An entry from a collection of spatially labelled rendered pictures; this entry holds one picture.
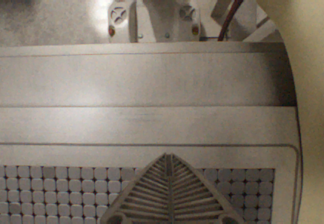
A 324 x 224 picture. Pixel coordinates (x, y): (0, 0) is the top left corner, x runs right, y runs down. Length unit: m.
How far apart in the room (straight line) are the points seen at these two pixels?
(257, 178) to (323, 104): 0.20
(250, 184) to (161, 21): 0.91
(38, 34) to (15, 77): 1.25
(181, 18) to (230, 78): 0.65
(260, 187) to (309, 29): 0.33
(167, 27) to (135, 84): 0.69
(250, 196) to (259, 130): 0.15
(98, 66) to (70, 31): 1.20
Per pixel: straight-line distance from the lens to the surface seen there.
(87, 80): 0.36
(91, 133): 0.33
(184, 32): 0.89
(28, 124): 0.41
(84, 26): 1.49
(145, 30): 0.97
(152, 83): 0.31
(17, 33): 1.83
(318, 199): 0.47
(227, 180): 0.35
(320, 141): 0.42
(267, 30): 0.87
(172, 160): 0.16
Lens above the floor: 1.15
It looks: 86 degrees down
